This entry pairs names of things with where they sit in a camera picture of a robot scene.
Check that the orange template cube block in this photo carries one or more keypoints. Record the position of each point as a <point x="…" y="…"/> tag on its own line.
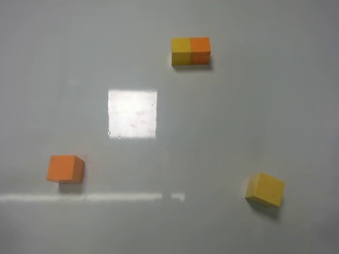
<point x="200" y="51"/>

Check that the yellow template cube block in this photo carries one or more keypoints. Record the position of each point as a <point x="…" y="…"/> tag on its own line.
<point x="181" y="51"/>

